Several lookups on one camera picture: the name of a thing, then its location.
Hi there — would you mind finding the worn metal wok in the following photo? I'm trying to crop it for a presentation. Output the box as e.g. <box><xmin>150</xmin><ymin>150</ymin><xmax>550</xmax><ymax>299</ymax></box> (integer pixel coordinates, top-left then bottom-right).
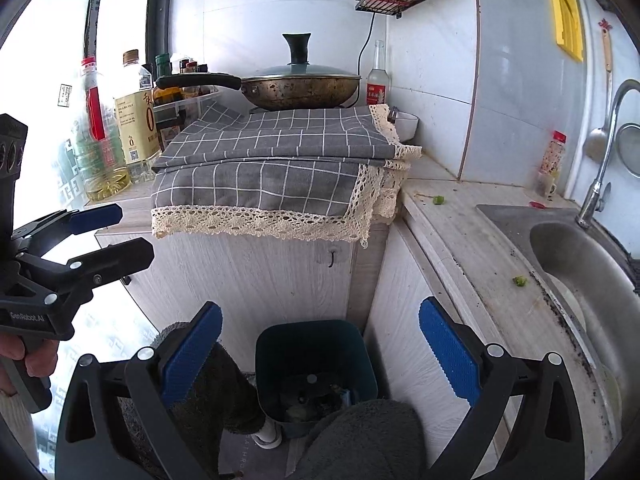
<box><xmin>156</xmin><ymin>72</ymin><xmax>362</xmax><ymax>111</ymax></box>

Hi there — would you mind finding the metal ladle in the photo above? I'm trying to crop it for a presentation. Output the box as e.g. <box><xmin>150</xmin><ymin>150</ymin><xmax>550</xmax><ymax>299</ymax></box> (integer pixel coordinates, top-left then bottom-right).
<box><xmin>582</xmin><ymin>127</ymin><xmax>609</xmax><ymax>163</ymax></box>

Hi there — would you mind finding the large oil bottle red cap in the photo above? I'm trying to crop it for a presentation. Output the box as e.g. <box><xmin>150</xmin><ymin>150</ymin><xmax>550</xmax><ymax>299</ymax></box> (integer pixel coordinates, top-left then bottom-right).
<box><xmin>75</xmin><ymin>57</ymin><xmax>129</xmax><ymax>203</ymax></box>

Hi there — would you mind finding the clear plastic storage tray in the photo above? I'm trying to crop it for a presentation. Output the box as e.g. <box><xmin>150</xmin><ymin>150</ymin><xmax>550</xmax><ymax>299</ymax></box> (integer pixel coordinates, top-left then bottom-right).
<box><xmin>152</xmin><ymin>87</ymin><xmax>221</xmax><ymax>152</ymax></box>

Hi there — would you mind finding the small cup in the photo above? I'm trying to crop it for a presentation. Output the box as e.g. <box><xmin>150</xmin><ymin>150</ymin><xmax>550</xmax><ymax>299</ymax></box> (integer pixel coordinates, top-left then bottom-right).
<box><xmin>535</xmin><ymin>170</ymin><xmax>559</xmax><ymax>199</ymax></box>

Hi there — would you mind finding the steel faucet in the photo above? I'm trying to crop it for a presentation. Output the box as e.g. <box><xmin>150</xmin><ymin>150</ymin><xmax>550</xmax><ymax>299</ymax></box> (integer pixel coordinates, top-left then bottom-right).
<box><xmin>575</xmin><ymin>79</ymin><xmax>640</xmax><ymax>231</ymax></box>

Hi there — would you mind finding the dark teal trash bin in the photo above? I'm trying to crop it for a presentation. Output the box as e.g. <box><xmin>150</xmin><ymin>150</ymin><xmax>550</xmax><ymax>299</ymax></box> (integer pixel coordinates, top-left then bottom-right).
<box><xmin>255</xmin><ymin>319</ymin><xmax>378</xmax><ymax>438</ymax></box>

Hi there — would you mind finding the spice jar red cap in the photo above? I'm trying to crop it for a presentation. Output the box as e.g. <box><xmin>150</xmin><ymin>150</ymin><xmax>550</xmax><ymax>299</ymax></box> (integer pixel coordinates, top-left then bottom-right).
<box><xmin>542</xmin><ymin>130</ymin><xmax>568</xmax><ymax>176</ymax></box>

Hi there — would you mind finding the white bowl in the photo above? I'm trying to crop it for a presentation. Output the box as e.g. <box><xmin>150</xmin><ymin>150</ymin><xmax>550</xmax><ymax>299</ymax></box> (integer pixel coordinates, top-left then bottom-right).
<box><xmin>390</xmin><ymin>110</ymin><xmax>420</xmax><ymax>143</ymax></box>

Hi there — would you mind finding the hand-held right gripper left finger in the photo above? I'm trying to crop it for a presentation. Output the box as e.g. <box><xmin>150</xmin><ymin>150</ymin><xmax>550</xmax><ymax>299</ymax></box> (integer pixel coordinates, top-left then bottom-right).
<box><xmin>57</xmin><ymin>302</ymin><xmax>223</xmax><ymax>480</ymax></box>

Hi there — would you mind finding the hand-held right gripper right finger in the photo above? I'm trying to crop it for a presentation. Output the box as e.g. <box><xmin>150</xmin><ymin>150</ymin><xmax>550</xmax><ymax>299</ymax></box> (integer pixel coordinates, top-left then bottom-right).
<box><xmin>419</xmin><ymin>297</ymin><xmax>583</xmax><ymax>480</ymax></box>

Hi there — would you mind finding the yellow wall panel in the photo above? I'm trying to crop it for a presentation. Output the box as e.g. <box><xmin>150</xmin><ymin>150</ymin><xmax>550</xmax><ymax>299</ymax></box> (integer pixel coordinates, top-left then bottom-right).
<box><xmin>542</xmin><ymin>0</ymin><xmax>586</xmax><ymax>64</ymax></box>

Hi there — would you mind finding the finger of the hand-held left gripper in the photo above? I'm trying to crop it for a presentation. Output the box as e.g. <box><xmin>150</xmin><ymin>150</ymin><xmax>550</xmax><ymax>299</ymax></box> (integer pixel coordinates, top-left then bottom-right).
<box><xmin>17</xmin><ymin>239</ymin><xmax>155</xmax><ymax>307</ymax></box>
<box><xmin>12</xmin><ymin>203</ymin><xmax>123</xmax><ymax>261</ymax></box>

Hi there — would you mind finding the person's left leg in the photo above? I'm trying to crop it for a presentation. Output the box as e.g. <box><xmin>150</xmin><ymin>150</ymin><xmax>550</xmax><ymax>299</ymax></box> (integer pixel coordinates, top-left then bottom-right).
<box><xmin>120</xmin><ymin>322</ymin><xmax>265</xmax><ymax>461</ymax></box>

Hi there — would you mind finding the person's left forearm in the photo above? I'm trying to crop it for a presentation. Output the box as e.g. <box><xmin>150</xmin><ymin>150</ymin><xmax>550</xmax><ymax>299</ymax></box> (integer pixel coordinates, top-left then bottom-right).
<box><xmin>0</xmin><ymin>391</ymin><xmax>36</xmax><ymax>461</ymax></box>

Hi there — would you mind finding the grey checked lace-trimmed cloth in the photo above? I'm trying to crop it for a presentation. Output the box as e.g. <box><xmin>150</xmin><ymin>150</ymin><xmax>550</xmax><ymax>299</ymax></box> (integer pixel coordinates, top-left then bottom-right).
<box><xmin>151</xmin><ymin>100</ymin><xmax>423</xmax><ymax>250</ymax></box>

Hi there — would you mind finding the clear glass bottle red label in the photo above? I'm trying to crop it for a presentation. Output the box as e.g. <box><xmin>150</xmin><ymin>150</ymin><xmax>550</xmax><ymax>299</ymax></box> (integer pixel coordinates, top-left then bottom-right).
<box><xmin>366</xmin><ymin>40</ymin><xmax>389</xmax><ymax>107</ymax></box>

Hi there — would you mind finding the oil bottle gold cap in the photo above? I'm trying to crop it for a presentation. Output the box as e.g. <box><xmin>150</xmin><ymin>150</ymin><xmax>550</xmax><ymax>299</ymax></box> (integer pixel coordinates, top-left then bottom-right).
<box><xmin>114</xmin><ymin>50</ymin><xmax>157</xmax><ymax>183</ymax></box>

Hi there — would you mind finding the person's left hand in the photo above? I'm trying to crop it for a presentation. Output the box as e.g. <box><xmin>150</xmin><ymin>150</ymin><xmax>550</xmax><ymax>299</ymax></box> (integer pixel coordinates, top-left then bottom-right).
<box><xmin>0</xmin><ymin>332</ymin><xmax>59</xmax><ymax>396</ymax></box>

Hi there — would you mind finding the steel sink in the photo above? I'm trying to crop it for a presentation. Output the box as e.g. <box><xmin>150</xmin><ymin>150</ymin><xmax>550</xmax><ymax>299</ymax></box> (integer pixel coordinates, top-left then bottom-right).
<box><xmin>477</xmin><ymin>204</ymin><xmax>640</xmax><ymax>463</ymax></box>

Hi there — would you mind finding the person's leg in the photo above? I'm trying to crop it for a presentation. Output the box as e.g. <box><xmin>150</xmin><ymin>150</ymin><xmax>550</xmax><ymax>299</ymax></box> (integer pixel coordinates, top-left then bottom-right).
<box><xmin>294</xmin><ymin>397</ymin><xmax>427</xmax><ymax>480</ymax></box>
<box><xmin>120</xmin><ymin>322</ymin><xmax>265</xmax><ymax>461</ymax></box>

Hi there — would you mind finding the black power cable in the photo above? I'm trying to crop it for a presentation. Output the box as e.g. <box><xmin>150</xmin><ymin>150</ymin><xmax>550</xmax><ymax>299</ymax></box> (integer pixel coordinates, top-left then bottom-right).
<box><xmin>357</xmin><ymin>12</ymin><xmax>377</xmax><ymax>78</ymax></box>

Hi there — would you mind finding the white slipper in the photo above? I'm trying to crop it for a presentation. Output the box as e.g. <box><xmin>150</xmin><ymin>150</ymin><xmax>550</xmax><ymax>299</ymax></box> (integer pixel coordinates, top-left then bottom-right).
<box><xmin>250</xmin><ymin>417</ymin><xmax>284</xmax><ymax>449</ymax></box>

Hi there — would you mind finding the metal strainer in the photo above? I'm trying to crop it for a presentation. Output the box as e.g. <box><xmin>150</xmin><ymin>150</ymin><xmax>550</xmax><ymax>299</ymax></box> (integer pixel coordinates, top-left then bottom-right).
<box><xmin>616</xmin><ymin>122</ymin><xmax>640</xmax><ymax>178</ymax></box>

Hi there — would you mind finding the person's right leg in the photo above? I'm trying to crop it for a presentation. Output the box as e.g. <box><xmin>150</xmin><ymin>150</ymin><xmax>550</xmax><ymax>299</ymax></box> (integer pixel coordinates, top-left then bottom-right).
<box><xmin>294</xmin><ymin>397</ymin><xmax>427</xmax><ymax>480</ymax></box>

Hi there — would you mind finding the grey floor mat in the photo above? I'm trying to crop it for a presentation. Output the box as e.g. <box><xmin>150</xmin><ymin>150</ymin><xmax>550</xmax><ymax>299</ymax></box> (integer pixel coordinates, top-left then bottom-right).
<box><xmin>217</xmin><ymin>430</ymin><xmax>303</xmax><ymax>480</ymax></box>

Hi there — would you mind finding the dark window frame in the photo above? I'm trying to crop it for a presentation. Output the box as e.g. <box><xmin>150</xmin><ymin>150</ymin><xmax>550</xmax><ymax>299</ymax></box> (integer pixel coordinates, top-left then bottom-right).
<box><xmin>145</xmin><ymin>0</ymin><xmax>172</xmax><ymax>77</ymax></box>

